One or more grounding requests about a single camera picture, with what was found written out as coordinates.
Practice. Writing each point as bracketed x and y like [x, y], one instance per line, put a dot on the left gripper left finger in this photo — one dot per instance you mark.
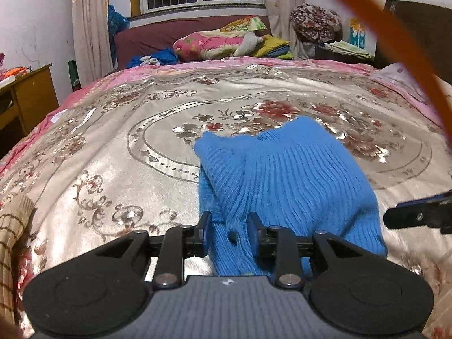
[178, 244]

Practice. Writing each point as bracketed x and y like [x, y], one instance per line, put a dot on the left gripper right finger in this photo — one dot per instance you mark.
[275, 249]

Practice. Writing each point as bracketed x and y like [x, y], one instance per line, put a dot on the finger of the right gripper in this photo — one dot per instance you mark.
[436, 197]
[434, 214]

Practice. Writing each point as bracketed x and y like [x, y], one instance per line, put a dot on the blue striped knit sweater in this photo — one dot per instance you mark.
[297, 176]

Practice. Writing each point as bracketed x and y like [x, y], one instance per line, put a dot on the blue clothes on sofa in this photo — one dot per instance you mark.
[166, 56]

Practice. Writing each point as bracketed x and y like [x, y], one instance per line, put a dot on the floral satin bedspread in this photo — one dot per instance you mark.
[118, 155]

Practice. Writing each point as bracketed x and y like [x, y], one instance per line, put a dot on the white floral pillow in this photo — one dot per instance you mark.
[396, 77]

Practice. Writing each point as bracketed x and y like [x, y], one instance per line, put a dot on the checked beige bamboo mat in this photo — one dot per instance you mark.
[15, 216]

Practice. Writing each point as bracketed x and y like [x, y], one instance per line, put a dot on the dark wooden headboard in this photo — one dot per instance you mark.
[431, 26]

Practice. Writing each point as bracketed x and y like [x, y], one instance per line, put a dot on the light green folded sheet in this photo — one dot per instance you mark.
[343, 47]

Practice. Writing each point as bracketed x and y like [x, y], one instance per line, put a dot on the yellow blue carton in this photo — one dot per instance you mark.
[357, 33]

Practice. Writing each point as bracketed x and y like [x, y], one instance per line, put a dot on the green bottle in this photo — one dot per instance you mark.
[74, 76]

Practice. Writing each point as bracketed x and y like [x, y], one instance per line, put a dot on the yellow folded cloth stack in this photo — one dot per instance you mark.
[273, 47]

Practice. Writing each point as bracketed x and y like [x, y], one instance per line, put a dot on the wooden desk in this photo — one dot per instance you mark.
[24, 104]

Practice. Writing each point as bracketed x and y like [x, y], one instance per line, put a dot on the dark floral bundle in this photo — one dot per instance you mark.
[316, 24]

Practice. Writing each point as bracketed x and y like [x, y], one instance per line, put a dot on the blue plastic bag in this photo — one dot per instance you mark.
[116, 24]

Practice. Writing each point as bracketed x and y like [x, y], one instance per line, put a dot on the pink floral cloth on desk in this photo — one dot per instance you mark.
[2, 69]

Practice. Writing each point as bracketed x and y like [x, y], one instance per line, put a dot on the beige right curtain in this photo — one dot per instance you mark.
[278, 13]

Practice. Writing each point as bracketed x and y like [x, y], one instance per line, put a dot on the beige curtain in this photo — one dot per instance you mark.
[278, 13]
[91, 39]

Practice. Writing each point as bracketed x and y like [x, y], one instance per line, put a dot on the beige left curtain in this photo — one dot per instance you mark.
[91, 39]

